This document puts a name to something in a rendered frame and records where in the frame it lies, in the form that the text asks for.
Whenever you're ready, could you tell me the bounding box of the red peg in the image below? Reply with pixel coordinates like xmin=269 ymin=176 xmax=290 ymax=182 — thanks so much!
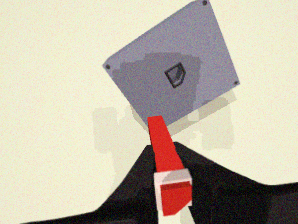
xmin=147 ymin=115 xmax=192 ymax=217

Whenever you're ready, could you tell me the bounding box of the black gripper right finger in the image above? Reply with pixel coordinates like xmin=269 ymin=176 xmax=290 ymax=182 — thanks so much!
xmin=173 ymin=141 xmax=298 ymax=224

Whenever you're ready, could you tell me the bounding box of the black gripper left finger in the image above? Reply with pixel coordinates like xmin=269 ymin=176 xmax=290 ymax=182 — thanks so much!
xmin=20 ymin=145 xmax=159 ymax=224

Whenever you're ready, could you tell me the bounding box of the grey sloped panel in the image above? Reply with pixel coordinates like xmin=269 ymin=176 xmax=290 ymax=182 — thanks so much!
xmin=101 ymin=0 xmax=240 ymax=127

